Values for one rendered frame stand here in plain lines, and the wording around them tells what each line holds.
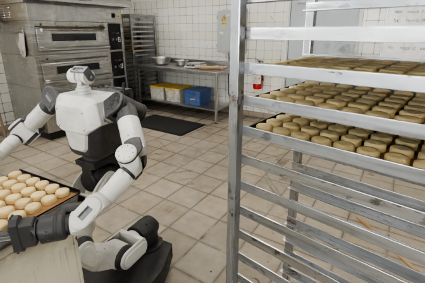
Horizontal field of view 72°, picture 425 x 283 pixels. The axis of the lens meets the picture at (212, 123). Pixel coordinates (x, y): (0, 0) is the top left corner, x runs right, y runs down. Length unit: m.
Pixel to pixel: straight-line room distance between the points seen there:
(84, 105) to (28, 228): 0.53
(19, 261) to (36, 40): 3.61
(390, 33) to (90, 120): 1.12
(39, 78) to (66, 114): 3.16
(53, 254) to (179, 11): 5.34
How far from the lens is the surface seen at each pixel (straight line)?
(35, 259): 1.31
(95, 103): 1.34
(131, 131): 1.17
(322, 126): 0.92
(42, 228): 1.08
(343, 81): 0.70
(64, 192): 1.27
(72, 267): 1.44
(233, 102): 0.82
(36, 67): 4.58
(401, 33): 0.68
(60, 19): 4.76
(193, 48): 5.95
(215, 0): 5.68
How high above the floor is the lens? 1.51
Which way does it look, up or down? 18 degrees down
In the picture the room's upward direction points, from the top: straight up
